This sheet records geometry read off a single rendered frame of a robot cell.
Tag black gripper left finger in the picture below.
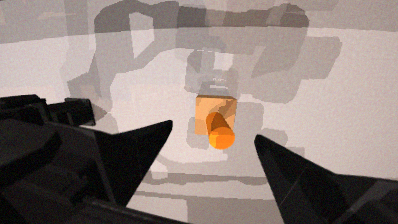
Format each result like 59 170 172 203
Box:
43 120 173 207

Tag tan square block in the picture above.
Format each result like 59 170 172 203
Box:
195 95 237 135

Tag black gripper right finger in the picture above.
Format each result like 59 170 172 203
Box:
254 134 398 224

